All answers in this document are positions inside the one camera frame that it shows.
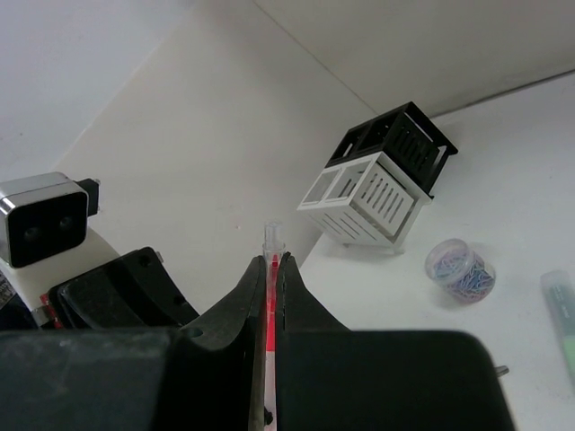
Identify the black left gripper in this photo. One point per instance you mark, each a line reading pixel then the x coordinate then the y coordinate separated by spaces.
pixel 133 290

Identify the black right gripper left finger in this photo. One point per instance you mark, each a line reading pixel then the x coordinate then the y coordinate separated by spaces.
pixel 227 367

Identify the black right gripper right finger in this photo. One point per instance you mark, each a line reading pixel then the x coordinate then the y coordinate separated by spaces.
pixel 303 328

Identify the red pen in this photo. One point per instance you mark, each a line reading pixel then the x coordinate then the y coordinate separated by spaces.
pixel 273 250

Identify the white slotted organizer box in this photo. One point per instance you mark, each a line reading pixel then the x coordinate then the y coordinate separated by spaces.
pixel 369 201

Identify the black slotted organizer box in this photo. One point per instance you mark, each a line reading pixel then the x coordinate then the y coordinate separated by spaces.
pixel 407 136

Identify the green highlighter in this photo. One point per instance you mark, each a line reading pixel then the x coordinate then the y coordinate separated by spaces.
pixel 559 296

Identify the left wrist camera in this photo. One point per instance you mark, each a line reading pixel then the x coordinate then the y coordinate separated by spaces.
pixel 44 215

